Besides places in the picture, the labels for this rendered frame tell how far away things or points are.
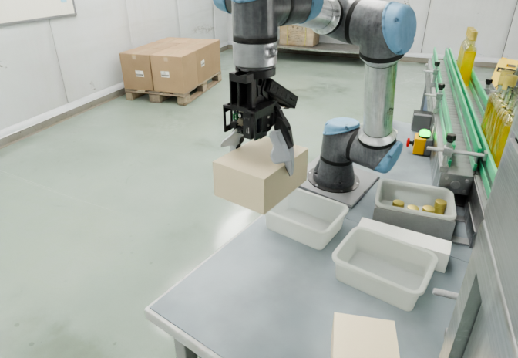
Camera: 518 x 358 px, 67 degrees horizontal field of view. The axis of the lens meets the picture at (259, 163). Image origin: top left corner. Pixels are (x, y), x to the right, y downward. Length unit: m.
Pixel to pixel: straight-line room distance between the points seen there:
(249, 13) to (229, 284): 0.66
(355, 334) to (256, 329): 0.22
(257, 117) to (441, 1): 6.65
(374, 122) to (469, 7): 6.14
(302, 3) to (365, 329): 0.62
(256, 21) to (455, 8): 6.68
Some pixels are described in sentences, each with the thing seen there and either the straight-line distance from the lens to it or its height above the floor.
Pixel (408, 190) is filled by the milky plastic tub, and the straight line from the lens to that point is 1.35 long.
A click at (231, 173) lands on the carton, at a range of 0.73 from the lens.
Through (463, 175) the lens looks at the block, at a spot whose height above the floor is 0.88.
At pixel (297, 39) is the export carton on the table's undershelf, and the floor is 0.36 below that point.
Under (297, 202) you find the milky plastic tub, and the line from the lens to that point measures 1.27.
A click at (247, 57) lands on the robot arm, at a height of 1.33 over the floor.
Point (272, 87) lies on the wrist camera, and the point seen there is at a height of 1.27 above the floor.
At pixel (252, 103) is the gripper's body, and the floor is 1.26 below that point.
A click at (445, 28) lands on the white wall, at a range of 7.28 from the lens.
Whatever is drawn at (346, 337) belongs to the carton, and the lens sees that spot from 0.84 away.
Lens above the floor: 1.46
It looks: 27 degrees down
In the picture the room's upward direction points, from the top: straight up
